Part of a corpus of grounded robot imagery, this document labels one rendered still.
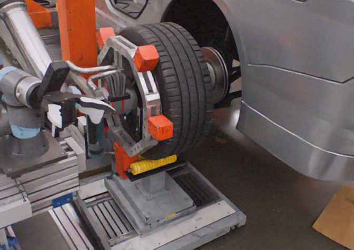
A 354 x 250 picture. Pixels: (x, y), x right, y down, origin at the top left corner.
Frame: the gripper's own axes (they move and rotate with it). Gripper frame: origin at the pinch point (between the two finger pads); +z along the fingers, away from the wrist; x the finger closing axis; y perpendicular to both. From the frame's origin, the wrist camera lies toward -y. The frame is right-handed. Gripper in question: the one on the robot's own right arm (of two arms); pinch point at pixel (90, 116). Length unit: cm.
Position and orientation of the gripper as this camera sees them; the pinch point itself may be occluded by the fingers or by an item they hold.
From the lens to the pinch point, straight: 83.6
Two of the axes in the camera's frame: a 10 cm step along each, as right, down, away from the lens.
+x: -6.1, 2.3, -7.6
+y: -1.5, 9.1, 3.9
